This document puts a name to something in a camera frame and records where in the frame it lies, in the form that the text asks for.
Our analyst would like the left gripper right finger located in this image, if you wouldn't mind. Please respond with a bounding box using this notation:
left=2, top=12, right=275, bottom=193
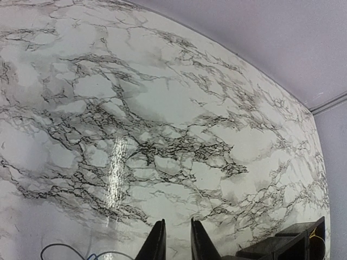
left=190, top=218, right=222, bottom=260

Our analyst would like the right aluminium corner post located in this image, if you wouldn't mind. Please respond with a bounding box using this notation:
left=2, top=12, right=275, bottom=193
left=310, top=93, right=346, bottom=114

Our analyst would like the black three-compartment tray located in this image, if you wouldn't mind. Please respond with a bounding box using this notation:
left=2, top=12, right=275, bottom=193
left=236, top=217, right=326, bottom=259

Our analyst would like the yellow cable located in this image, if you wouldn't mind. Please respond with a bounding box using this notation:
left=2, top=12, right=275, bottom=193
left=309, top=229, right=326, bottom=242

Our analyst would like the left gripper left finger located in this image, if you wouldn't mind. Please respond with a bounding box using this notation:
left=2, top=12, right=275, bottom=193
left=135, top=219, right=166, bottom=260

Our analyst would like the blue cable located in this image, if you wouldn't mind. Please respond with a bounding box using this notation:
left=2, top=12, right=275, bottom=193
left=40, top=244, right=98, bottom=260

